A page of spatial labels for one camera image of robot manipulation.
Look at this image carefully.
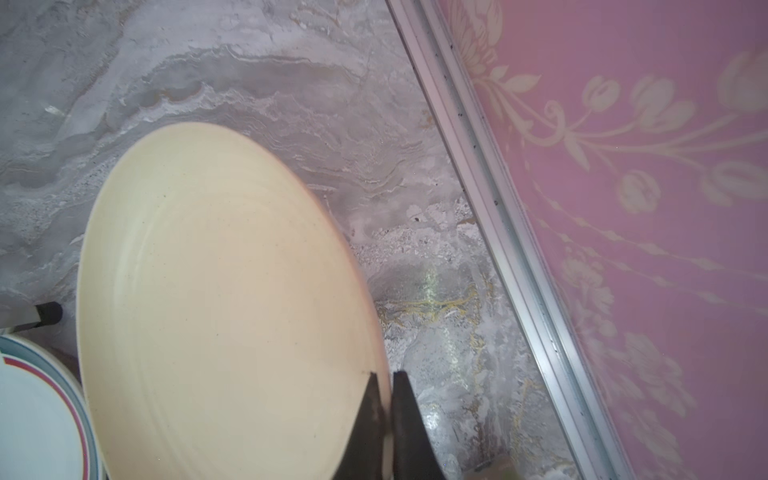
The chrome wire dish rack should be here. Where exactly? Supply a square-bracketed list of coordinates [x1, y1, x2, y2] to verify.
[1, 302, 63, 335]

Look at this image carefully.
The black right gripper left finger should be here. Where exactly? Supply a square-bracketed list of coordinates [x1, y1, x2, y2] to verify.
[333, 373, 386, 480]

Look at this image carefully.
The white plate teal red rim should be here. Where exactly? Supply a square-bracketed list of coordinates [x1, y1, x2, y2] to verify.
[1, 335, 107, 479]

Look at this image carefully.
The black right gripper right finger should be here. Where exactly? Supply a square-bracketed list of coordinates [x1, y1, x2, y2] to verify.
[391, 371, 446, 480]

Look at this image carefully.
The aluminium corner post right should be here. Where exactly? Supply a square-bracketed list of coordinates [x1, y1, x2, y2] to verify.
[387, 1, 635, 479]

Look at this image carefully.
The plain cream plate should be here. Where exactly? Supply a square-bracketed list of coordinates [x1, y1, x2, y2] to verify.
[76, 123, 388, 479]

